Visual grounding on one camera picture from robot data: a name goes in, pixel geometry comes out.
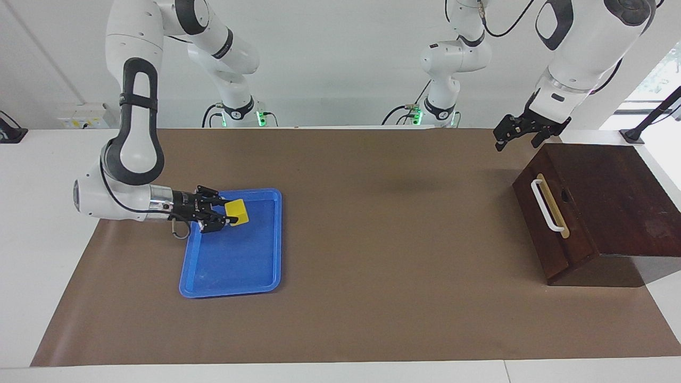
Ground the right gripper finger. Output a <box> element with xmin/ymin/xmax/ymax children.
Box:
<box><xmin>198</xmin><ymin>212</ymin><xmax>238</xmax><ymax>234</ymax></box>
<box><xmin>197</xmin><ymin>186</ymin><xmax>227</xmax><ymax>205</ymax></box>

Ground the yellow block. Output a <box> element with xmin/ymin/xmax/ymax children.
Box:
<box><xmin>225</xmin><ymin>199</ymin><xmax>250</xmax><ymax>227</ymax></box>

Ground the wooden drawer with white handle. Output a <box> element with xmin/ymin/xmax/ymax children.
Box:
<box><xmin>512</xmin><ymin>157</ymin><xmax>599</xmax><ymax>285</ymax></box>

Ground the blue plastic tray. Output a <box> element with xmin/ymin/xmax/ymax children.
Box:
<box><xmin>179</xmin><ymin>188</ymin><xmax>283</xmax><ymax>298</ymax></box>

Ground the black clamp stand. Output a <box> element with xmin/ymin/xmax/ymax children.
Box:
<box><xmin>620</xmin><ymin>85</ymin><xmax>681</xmax><ymax>144</ymax></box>

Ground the dark brown wooden cabinet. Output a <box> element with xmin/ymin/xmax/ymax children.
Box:
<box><xmin>512</xmin><ymin>143</ymin><xmax>681</xmax><ymax>288</ymax></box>

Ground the bright window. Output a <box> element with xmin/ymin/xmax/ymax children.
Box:
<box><xmin>625</xmin><ymin>45</ymin><xmax>681</xmax><ymax>115</ymax></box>

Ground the brown table mat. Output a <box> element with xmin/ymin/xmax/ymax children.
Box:
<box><xmin>30</xmin><ymin>128</ymin><xmax>681</xmax><ymax>368</ymax></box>

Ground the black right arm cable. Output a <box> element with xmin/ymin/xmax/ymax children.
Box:
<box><xmin>99</xmin><ymin>149</ymin><xmax>192</xmax><ymax>241</ymax></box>

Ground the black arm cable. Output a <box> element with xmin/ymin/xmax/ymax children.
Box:
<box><xmin>476</xmin><ymin>0</ymin><xmax>535</xmax><ymax>39</ymax></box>
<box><xmin>99</xmin><ymin>149</ymin><xmax>192</xmax><ymax>241</ymax></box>

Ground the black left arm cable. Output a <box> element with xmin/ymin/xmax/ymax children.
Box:
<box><xmin>476</xmin><ymin>0</ymin><xmax>535</xmax><ymax>39</ymax></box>

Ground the white wall socket box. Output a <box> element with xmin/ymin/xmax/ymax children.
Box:
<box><xmin>57</xmin><ymin>104</ymin><xmax>115</xmax><ymax>129</ymax></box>

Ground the black desk mount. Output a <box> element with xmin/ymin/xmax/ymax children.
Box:
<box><xmin>0</xmin><ymin>111</ymin><xmax>28</xmax><ymax>143</ymax></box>

